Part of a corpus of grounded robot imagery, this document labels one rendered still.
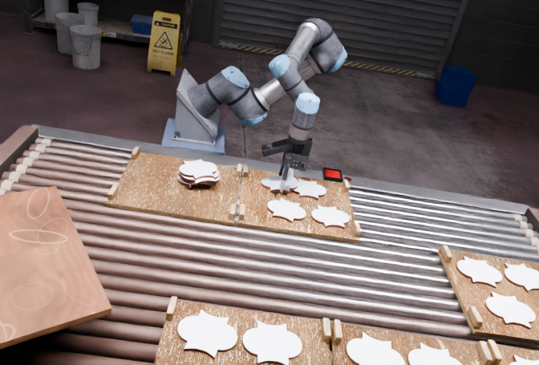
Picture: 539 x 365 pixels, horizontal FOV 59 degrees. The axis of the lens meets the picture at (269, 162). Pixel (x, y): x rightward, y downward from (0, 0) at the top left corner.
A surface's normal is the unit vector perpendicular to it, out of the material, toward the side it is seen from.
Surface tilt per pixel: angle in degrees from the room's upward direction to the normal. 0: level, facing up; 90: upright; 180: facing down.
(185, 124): 90
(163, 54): 77
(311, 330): 0
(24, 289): 0
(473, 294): 0
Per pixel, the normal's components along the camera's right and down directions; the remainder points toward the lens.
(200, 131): 0.04, 0.50
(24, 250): 0.18, -0.85
